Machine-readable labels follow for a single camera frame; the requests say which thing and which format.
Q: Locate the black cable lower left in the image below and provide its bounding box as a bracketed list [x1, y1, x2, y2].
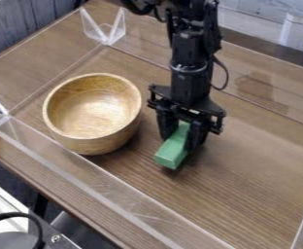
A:
[0, 211, 46, 249]

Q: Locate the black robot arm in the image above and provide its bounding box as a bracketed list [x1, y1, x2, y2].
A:
[121, 0, 226, 151]

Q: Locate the green rectangular block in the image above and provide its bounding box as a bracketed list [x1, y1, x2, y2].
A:
[154, 123, 188, 170]

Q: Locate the clear acrylic barrier wall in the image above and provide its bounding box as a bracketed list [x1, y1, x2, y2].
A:
[0, 1, 303, 249]

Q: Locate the brown wooden bowl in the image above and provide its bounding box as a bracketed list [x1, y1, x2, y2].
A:
[42, 73, 142, 156]

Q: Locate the metal bracket with screw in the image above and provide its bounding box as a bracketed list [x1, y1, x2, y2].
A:
[29, 211, 81, 249]

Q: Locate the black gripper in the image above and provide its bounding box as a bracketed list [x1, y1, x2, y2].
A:
[146, 62, 227, 152]

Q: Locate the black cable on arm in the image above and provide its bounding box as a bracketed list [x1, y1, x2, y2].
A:
[207, 54, 230, 91]

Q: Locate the white container in background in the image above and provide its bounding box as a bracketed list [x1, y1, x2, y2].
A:
[278, 13, 303, 52]

